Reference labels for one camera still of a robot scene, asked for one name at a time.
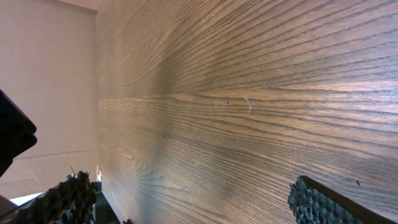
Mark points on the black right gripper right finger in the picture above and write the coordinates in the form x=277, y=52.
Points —
x=314, y=203

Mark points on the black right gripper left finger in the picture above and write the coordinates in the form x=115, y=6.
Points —
x=70, y=201

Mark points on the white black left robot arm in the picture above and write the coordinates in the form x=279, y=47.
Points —
x=17, y=132

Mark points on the brown cardboard backdrop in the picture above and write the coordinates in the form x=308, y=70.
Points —
x=48, y=71

